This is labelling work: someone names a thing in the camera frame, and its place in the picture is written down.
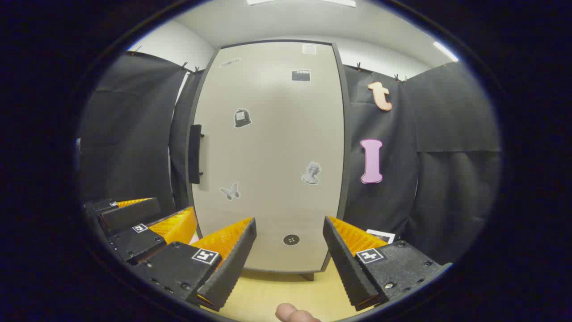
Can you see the grey cabinet door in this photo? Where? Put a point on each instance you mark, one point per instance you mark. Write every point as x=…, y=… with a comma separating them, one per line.
x=277, y=147

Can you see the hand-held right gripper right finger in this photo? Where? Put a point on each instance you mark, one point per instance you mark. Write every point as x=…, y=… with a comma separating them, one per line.
x=346, y=268

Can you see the narrow ceiling light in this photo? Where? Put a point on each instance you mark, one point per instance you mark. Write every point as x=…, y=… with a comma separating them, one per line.
x=445, y=51

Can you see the white flat box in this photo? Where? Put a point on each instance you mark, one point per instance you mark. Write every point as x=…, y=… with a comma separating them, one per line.
x=380, y=235

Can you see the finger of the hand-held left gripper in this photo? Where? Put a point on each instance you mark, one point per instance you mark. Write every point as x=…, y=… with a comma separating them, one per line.
x=134, y=243
x=129, y=214

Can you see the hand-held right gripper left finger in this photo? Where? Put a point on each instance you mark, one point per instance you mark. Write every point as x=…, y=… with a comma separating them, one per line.
x=232, y=268

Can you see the long ceiling light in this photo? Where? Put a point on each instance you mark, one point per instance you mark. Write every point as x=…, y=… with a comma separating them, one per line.
x=304, y=2

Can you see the black backdrop cloth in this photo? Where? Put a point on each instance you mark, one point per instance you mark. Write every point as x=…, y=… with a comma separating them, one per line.
x=129, y=134

